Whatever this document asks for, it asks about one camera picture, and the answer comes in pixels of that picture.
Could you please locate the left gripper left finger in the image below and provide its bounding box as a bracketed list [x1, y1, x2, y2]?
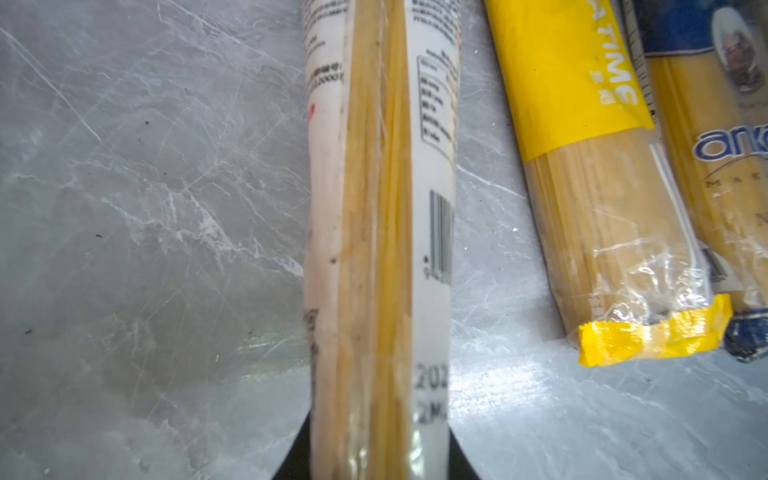
[272, 412, 311, 480]

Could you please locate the dark blue portrait spaghetti bag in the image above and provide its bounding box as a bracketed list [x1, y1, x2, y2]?
[622, 0, 767, 363]

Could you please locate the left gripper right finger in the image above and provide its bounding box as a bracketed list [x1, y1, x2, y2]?
[448, 429, 480, 480]

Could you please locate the red white spaghetti bag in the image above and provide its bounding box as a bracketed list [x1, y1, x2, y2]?
[302, 1, 460, 479]

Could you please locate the yellow spaghetti bag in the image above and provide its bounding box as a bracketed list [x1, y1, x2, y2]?
[486, 0, 733, 367]

